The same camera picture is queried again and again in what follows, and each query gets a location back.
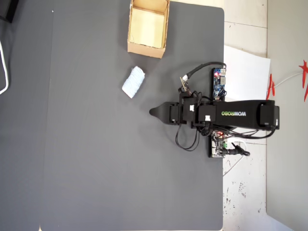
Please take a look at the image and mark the open brown cardboard box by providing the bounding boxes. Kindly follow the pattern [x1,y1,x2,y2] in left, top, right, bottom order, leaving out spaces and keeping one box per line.
[127,0,171,59]

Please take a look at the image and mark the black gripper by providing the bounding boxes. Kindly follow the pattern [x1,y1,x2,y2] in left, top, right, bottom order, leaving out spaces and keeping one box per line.
[149,92,196,128]

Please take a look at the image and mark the thin white floor cable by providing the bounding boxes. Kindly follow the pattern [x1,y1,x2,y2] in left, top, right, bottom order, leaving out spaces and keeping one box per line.
[273,71,304,89]

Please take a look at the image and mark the large red star decoration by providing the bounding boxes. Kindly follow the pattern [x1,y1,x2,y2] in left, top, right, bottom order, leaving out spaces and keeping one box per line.
[298,59,308,103]

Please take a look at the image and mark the thick black camera cable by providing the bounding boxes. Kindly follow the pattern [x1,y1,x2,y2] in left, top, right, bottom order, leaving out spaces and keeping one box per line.
[181,62,227,83]

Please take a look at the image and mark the bare camera circuit board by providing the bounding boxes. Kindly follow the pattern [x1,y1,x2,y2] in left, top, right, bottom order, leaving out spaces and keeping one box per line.
[178,77,193,95]

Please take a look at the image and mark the black power plug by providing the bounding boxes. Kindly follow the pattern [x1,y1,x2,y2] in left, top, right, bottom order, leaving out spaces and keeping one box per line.
[224,141,251,157]

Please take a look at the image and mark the white paper sheet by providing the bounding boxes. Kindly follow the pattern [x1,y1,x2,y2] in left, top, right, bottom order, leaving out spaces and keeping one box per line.
[223,45,272,145]

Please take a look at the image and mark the white green circuit board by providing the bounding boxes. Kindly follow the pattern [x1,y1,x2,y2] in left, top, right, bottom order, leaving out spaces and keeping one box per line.
[211,131,230,157]

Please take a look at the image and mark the black servo cable bundle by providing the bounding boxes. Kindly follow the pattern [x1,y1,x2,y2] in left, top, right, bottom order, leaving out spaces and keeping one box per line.
[211,125,280,141]

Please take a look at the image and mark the black box corner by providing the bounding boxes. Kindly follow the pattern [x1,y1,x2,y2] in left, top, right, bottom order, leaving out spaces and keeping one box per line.
[0,0,22,24]

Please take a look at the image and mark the small red star decoration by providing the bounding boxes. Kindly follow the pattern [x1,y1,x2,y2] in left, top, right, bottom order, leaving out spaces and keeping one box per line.
[265,73,276,101]

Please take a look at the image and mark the light blue cloth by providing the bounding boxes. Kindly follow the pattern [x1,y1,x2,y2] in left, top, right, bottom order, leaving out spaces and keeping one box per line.
[121,66,146,100]

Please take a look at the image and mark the dark grey table mat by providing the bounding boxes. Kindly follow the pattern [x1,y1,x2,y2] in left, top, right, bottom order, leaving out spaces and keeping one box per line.
[0,0,55,231]
[39,0,225,231]

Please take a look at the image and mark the looped thin black servo cable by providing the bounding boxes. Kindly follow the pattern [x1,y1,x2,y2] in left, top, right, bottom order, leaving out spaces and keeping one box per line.
[175,124,201,152]

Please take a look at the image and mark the white curved tube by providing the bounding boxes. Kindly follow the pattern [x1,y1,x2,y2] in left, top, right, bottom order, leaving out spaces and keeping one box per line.
[0,40,11,95]

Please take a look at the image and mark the blue circuit board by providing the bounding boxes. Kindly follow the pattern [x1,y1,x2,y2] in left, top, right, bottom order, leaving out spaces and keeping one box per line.
[213,68,228,100]

